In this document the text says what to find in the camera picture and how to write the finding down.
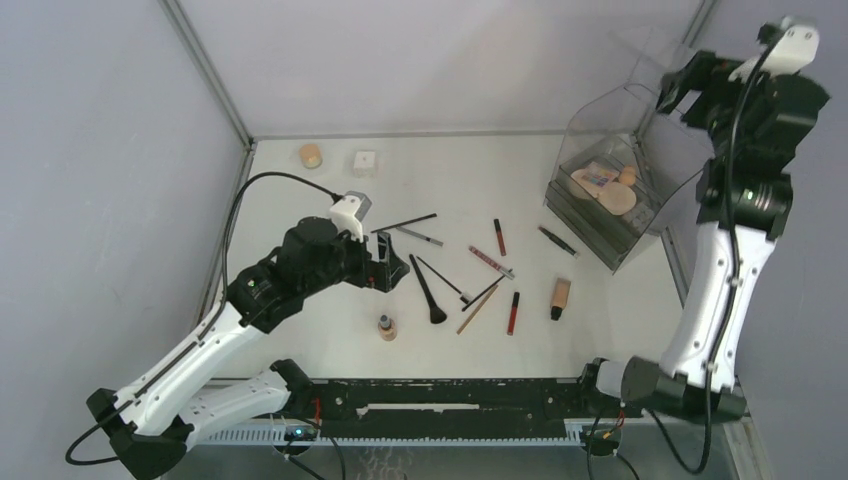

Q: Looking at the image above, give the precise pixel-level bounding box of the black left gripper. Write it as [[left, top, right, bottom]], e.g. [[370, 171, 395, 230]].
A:
[[301, 220, 408, 298]]

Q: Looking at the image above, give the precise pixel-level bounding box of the clear acrylic makeup organizer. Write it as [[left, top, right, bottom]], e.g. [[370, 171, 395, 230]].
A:
[[544, 27, 712, 272]]

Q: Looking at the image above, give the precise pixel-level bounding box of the beige beauty blender sponge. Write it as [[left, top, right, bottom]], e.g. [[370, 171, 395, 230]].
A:
[[617, 166, 638, 187]]

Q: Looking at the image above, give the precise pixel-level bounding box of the round beige sponge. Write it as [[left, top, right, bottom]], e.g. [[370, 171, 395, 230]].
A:
[[597, 182, 638, 216]]

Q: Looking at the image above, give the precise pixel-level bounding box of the orange square powder compact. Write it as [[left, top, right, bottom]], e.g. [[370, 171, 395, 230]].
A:
[[584, 162, 619, 189]]

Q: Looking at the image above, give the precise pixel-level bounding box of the round beige powder puff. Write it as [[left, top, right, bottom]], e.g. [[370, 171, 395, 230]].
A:
[[569, 169, 602, 200]]

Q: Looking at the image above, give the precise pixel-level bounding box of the nine-pan eyeshadow palette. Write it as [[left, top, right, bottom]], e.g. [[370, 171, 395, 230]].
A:
[[621, 202, 656, 234]]

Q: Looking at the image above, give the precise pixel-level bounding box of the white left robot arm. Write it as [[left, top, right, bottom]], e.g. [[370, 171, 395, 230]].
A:
[[87, 217, 410, 479]]

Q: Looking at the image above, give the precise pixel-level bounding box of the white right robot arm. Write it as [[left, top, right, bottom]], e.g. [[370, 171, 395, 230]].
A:
[[577, 45, 829, 425]]

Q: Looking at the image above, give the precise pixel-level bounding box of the checkered eyeliner pencil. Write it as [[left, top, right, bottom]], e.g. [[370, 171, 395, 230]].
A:
[[396, 226, 444, 247]]

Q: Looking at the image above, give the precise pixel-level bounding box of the peach foundation bottle silver pump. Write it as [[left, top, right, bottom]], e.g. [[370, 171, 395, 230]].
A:
[[378, 315, 397, 341]]

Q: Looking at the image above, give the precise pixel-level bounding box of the large black powder brush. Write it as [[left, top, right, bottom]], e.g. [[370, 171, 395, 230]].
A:
[[409, 254, 448, 325]]

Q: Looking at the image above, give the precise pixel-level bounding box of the thin black angled brush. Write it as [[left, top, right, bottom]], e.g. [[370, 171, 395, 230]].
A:
[[416, 256, 472, 305]]

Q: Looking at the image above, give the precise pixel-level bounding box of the black slim liner brush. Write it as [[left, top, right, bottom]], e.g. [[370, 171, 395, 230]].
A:
[[461, 275, 506, 312]]

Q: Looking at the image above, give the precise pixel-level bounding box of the red glitter lip gloss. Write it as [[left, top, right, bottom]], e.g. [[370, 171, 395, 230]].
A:
[[468, 246, 515, 280]]

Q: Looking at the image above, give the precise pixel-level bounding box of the gold slim pencil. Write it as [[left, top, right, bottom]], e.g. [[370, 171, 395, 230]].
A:
[[456, 285, 498, 335]]

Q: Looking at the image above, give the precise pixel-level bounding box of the white cube box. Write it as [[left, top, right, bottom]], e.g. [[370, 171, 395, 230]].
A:
[[352, 151, 377, 178]]

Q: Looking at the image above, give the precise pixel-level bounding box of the orange-red lip gloss tube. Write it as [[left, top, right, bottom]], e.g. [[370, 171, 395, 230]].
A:
[[493, 218, 507, 257]]

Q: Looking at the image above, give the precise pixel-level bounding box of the red black liquid lipstick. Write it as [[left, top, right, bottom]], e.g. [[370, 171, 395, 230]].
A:
[[506, 291, 521, 336]]

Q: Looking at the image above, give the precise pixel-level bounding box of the round tan jar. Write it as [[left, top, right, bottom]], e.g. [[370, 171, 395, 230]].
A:
[[298, 143, 323, 169]]

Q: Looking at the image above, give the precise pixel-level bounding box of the dark green lipstick pencil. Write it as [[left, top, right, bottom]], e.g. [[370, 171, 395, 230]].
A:
[[538, 226, 579, 258]]

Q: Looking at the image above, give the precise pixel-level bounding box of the beige foundation bottle black cap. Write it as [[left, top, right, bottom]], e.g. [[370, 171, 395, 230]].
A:
[[550, 278, 571, 321]]

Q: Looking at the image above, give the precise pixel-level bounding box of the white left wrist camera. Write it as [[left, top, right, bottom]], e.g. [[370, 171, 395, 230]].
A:
[[328, 191, 372, 243]]

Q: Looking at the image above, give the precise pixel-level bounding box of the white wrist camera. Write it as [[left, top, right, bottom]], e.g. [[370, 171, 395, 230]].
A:
[[728, 16, 820, 82], [328, 191, 372, 243]]

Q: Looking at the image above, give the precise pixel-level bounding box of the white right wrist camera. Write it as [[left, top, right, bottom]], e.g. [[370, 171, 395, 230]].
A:
[[728, 16, 820, 82]]

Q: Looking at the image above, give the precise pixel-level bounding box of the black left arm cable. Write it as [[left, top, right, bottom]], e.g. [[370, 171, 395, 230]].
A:
[[64, 171, 346, 467]]

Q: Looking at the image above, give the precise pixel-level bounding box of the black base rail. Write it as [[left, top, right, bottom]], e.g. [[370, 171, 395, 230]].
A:
[[248, 377, 645, 440]]

